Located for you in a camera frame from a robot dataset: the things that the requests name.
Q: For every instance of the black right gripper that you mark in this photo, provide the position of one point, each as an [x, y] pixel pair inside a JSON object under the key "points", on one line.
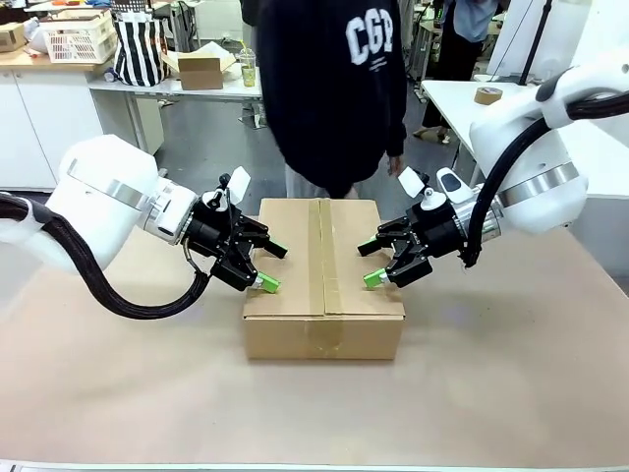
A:
{"points": [[437, 231]]}

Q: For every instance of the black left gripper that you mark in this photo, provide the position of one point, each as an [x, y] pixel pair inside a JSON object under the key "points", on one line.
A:
{"points": [[211, 233]]}

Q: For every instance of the large brown cardboard box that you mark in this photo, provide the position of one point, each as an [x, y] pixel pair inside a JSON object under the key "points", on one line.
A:
{"points": [[290, 295]]}

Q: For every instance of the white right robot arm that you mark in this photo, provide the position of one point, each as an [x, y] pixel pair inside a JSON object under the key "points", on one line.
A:
{"points": [[535, 196]]}

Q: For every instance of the person's left forearm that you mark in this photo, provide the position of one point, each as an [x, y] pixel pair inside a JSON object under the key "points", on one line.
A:
{"points": [[397, 123]]}

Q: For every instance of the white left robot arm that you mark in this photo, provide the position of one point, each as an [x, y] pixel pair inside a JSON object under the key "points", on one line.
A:
{"points": [[98, 196]]}

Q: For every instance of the small brown cardboard box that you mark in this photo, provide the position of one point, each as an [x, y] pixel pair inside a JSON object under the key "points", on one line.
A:
{"points": [[200, 74]]}

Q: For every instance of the small open cardboard box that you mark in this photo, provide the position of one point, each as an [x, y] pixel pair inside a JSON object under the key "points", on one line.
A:
{"points": [[216, 51]]}

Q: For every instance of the person's left hand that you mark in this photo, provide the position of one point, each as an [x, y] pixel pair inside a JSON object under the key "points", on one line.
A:
{"points": [[394, 164]]}

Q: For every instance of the brown packing tape strip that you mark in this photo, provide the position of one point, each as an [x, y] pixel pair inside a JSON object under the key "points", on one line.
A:
{"points": [[330, 255]]}

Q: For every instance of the person in black sweatshirt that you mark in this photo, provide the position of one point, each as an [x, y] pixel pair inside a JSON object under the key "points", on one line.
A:
{"points": [[324, 98]]}

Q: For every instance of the brown tape roll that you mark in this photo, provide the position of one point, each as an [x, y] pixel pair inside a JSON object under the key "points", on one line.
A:
{"points": [[487, 95]]}

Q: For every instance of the plastic cup with yellow drink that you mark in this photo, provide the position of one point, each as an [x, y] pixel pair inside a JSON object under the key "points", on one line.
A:
{"points": [[248, 69]]}

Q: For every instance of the white folding table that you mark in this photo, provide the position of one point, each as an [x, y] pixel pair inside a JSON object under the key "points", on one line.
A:
{"points": [[147, 87]]}

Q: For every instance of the black white striped bag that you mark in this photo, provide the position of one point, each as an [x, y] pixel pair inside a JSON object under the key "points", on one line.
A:
{"points": [[140, 49]]}

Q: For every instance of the bystander in blue shirt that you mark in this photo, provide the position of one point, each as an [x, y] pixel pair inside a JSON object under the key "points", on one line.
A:
{"points": [[472, 19]]}

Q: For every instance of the white cabinet with wooden top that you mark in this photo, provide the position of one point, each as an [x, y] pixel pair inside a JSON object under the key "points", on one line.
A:
{"points": [[39, 123]]}

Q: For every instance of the white board panel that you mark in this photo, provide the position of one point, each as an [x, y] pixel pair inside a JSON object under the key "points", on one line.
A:
{"points": [[516, 29]]}

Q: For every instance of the black stand pole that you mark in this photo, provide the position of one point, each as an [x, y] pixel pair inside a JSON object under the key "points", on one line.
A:
{"points": [[535, 39]]}

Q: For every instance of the cream plastic crate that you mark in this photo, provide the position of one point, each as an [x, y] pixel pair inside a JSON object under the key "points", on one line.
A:
{"points": [[78, 39]]}

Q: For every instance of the brown carton on cabinet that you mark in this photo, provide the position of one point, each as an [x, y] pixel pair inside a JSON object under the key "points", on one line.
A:
{"points": [[11, 37]]}

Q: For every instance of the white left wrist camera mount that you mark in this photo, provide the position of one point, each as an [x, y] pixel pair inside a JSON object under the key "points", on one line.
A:
{"points": [[239, 186]]}

